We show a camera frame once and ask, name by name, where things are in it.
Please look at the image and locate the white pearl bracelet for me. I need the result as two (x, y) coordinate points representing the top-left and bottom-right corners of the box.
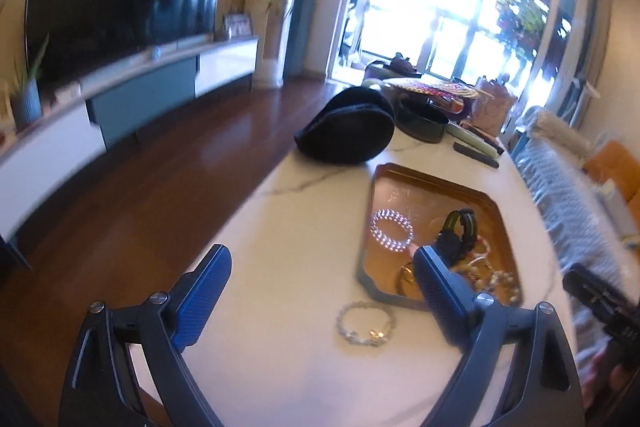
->
(336, 301), (396, 347)

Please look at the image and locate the small photo frame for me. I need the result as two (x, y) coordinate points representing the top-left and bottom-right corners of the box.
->
(223, 13), (254, 39)

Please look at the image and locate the black wrist watch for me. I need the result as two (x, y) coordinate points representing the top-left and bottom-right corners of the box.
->
(434, 208), (477, 269)

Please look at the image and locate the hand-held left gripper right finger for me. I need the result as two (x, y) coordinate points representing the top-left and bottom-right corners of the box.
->
(412, 245), (586, 427)

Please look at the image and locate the pale green case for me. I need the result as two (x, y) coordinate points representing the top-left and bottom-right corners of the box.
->
(446, 124), (506, 156)

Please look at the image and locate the white and teal television cabinet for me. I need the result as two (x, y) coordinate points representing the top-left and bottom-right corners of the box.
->
(0, 36), (260, 268)

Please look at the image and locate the pink bead bracelet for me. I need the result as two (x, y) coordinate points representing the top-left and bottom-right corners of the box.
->
(470, 237), (495, 259)

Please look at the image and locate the copper metal tray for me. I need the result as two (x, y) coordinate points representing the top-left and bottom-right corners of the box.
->
(356, 163), (523, 311)

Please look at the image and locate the grey quilted sofa cover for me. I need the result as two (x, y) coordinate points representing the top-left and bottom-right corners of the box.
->
(515, 107), (640, 358)

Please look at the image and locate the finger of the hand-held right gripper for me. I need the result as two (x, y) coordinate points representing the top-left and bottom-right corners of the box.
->
(562, 262), (621, 310)

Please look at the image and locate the potted plant in grey pot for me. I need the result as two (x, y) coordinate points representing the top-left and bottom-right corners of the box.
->
(9, 32), (52, 130)

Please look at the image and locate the black round tin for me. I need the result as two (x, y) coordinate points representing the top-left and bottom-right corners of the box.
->
(397, 99), (451, 143)

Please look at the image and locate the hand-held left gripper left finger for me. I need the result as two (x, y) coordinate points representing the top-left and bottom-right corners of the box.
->
(59, 244), (233, 427)

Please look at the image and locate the woven straw fan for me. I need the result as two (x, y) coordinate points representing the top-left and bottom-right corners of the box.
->
(382, 78), (481, 100)

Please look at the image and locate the black remote control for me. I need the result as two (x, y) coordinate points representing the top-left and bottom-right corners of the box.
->
(452, 142), (501, 169)

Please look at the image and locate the sparkly crystal bracelet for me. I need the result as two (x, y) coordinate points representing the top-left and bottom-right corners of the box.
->
(371, 209), (414, 252)

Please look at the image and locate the large beige bead bracelet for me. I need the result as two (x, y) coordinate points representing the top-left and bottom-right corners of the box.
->
(462, 252), (522, 306)

